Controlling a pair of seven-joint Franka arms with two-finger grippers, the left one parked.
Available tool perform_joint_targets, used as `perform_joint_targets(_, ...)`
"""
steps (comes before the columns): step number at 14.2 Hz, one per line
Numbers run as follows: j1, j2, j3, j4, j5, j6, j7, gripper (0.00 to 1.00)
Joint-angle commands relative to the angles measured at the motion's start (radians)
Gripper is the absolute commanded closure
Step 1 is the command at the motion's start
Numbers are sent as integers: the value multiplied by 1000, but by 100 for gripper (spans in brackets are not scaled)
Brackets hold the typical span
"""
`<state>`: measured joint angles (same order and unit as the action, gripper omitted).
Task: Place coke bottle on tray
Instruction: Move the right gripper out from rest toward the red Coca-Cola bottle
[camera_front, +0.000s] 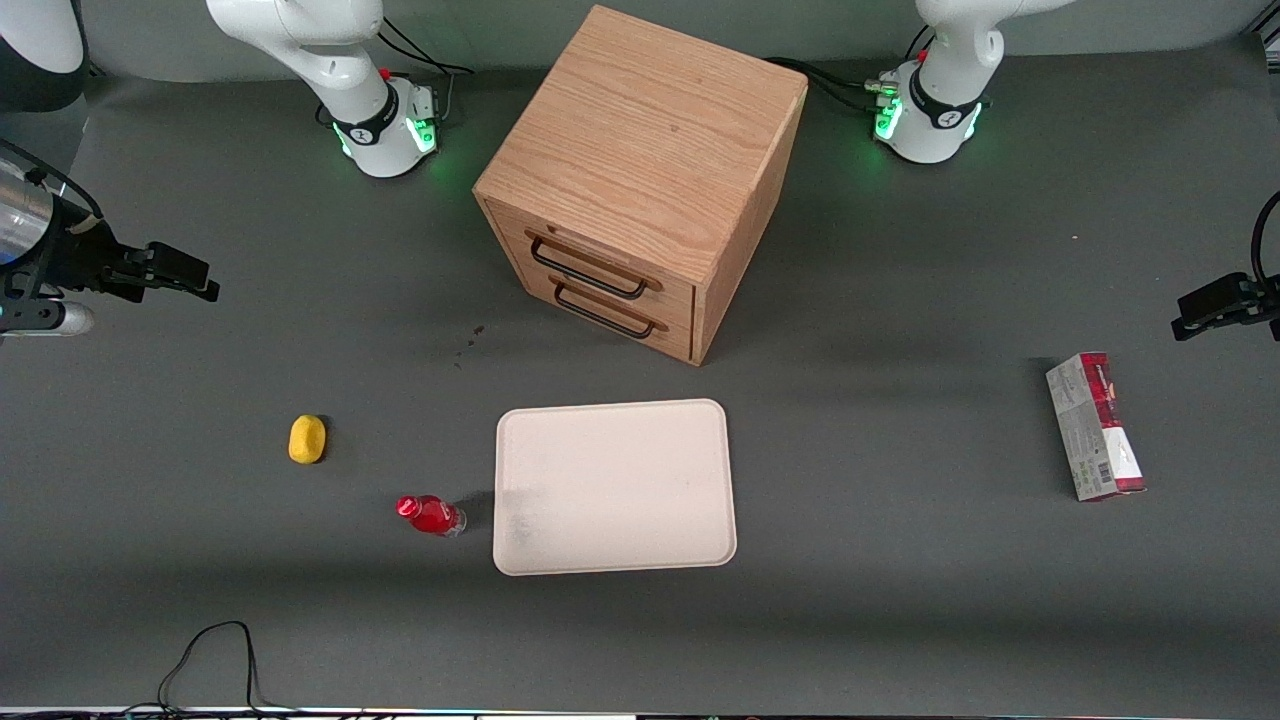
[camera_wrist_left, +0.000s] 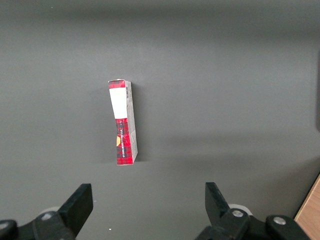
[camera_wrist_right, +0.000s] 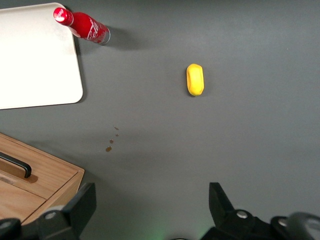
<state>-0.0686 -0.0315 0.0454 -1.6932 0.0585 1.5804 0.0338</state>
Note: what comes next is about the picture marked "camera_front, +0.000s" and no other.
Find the black right arm base cable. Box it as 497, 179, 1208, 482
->
376, 16, 474, 123

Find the black wire drawer handle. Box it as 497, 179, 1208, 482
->
526, 230, 664, 301
549, 277, 670, 340

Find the black cable along right arm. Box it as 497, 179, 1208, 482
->
0, 138, 106, 226

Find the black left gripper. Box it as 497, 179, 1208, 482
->
1172, 272, 1280, 343

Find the yellow lemon-shaped object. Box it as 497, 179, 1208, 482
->
288, 414, 328, 465

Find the thin black loose cable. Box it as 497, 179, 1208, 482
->
125, 620, 301, 717

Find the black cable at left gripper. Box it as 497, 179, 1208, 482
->
1249, 190, 1280, 293

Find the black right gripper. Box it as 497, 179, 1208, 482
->
0, 198, 221, 306

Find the beige rectangular tray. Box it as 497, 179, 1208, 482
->
493, 398, 738, 577

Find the grey metal frame bar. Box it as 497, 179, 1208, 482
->
1243, 22, 1280, 73

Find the red coke bottle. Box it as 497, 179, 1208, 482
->
395, 494, 468, 538

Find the black left arm base cable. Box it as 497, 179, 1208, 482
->
764, 55, 901, 114

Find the wooden drawer front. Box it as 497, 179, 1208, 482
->
515, 262, 697, 364
485, 198, 699, 327

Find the black arm base cable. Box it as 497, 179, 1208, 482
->
376, 16, 474, 123
764, 55, 901, 114

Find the oak wooden drawer cabinet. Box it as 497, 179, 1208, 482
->
473, 4, 809, 367

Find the red and grey carton box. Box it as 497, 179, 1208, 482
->
1046, 351, 1147, 502

